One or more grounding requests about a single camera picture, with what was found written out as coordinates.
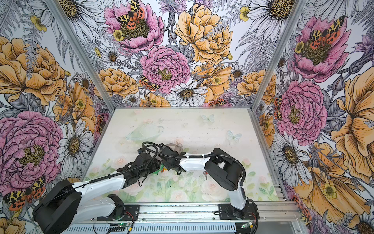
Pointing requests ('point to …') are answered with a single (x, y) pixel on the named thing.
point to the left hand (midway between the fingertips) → (156, 167)
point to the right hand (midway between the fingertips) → (170, 162)
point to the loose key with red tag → (205, 173)
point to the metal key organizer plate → (177, 146)
